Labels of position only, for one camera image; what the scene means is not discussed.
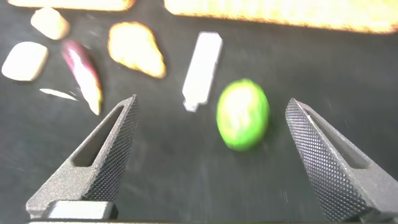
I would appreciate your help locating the clear plastic slim case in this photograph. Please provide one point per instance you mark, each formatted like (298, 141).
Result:
(202, 68)

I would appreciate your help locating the purple eggplant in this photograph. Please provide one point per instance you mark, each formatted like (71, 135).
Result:
(84, 74)

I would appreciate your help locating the wicker basket with kitchenware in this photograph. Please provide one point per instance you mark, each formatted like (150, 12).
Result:
(71, 3)

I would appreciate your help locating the wicker basket with food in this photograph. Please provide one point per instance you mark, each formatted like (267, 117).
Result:
(280, 12)

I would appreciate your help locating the green lime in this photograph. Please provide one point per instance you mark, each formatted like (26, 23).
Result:
(242, 115)

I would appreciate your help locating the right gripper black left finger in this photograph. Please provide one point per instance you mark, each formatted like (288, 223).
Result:
(105, 174)

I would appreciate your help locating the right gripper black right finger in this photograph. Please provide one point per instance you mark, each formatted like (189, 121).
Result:
(326, 168)

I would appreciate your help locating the striped golden croissant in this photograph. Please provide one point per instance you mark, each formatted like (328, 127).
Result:
(133, 49)

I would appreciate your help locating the white soap bar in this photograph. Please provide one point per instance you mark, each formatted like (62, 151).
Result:
(25, 60)

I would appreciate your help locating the small beige cup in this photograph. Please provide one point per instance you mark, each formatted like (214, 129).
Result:
(49, 23)

